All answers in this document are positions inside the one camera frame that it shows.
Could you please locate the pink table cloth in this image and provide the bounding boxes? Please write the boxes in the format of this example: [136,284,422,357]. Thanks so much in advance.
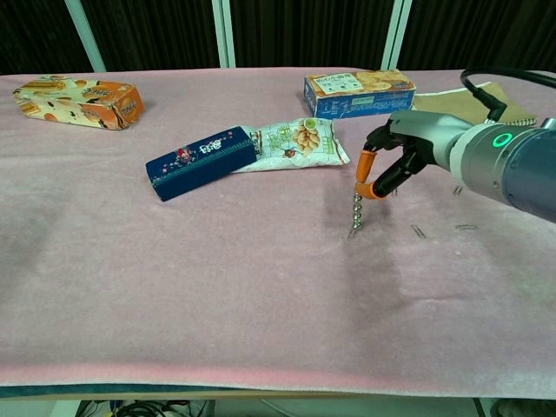
[0,67,556,400]

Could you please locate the silver magnetic ball chain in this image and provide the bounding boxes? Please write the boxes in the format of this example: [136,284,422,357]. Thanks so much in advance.
[350,182,368,234]

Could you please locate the navy blue pencil case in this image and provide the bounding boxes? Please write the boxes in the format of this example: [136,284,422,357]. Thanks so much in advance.
[144,125,258,202]

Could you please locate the orange cream snack box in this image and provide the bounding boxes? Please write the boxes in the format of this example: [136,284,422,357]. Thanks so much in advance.
[12,75,146,131]

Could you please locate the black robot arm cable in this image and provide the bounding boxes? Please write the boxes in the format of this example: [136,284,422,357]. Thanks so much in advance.
[460,67,556,125]

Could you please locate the white frame post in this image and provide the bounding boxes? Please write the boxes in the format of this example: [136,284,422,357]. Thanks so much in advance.
[64,0,108,74]
[381,0,413,71]
[211,0,236,70]

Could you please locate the blue biscuit box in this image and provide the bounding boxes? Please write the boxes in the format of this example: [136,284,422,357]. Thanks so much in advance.
[303,69,417,120]

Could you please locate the black pleated curtain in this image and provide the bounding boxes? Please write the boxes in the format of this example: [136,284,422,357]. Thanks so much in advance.
[0,0,556,76]

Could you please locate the brown spiral notebook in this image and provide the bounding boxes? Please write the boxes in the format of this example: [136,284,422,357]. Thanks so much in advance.
[411,81,539,128]

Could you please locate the black floor cables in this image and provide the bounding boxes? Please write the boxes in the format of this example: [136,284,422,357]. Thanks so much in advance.
[77,399,214,417]

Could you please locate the white green snack bag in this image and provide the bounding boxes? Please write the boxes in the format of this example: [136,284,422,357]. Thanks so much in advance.
[229,116,351,174]

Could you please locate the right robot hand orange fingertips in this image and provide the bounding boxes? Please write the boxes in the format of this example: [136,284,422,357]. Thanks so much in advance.
[354,110,473,201]

